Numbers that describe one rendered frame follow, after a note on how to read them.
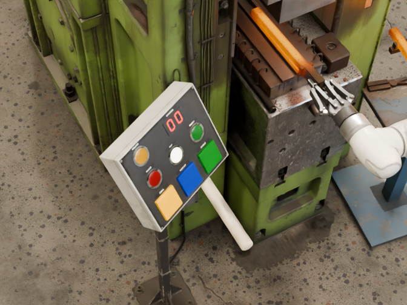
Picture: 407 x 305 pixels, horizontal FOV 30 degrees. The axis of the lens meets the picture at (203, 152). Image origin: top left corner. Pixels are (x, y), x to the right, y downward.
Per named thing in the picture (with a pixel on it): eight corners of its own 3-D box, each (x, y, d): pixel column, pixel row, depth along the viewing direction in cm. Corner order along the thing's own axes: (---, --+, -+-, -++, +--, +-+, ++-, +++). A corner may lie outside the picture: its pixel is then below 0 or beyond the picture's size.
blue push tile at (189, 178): (203, 180, 226) (193, 161, 222) (188, 197, 222) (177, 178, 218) (199, 179, 227) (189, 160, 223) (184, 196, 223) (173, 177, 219)
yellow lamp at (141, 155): (151, 161, 209) (151, 152, 206) (136, 167, 208) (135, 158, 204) (146, 153, 211) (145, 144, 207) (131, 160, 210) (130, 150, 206)
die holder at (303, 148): (343, 150, 295) (364, 75, 258) (259, 190, 284) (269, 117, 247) (267, 56, 323) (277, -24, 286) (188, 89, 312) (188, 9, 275)
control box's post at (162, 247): (172, 299, 309) (163, 143, 220) (163, 303, 308) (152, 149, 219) (168, 291, 311) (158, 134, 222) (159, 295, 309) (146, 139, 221)
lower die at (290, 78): (319, 78, 257) (323, 62, 250) (269, 100, 251) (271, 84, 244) (255, 2, 278) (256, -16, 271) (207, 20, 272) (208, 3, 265)
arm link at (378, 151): (342, 151, 233) (374, 140, 239) (372, 189, 225) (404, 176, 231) (354, 127, 225) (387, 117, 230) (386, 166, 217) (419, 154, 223)
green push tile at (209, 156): (223, 157, 230) (213, 138, 226) (208, 174, 227) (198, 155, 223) (218, 156, 231) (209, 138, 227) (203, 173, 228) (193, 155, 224)
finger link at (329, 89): (341, 104, 235) (345, 102, 235) (323, 78, 241) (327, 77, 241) (339, 112, 238) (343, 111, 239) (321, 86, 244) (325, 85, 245)
